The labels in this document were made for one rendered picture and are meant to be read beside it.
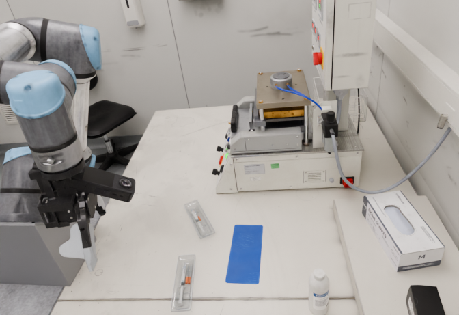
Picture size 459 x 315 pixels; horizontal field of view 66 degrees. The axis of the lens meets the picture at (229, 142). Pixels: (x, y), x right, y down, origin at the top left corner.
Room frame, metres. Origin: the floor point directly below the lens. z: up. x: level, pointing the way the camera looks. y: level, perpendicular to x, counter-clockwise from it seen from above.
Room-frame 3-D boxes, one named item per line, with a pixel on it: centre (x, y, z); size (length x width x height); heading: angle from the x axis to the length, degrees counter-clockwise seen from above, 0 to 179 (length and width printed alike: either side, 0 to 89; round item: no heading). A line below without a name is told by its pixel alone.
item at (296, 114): (1.17, -0.21, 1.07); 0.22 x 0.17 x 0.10; 171
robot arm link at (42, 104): (0.52, 0.28, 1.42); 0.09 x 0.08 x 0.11; 11
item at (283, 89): (1.15, -0.24, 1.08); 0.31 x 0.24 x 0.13; 171
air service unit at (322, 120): (0.94, -0.31, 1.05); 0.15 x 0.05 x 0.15; 171
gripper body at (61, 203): (0.51, 0.30, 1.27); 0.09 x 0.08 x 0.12; 95
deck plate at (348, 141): (1.17, -0.25, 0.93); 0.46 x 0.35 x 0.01; 81
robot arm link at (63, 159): (0.51, 0.29, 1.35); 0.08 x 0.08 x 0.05
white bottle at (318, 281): (0.54, -0.17, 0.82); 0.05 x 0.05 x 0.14
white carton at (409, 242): (0.69, -0.45, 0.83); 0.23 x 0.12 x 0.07; 1
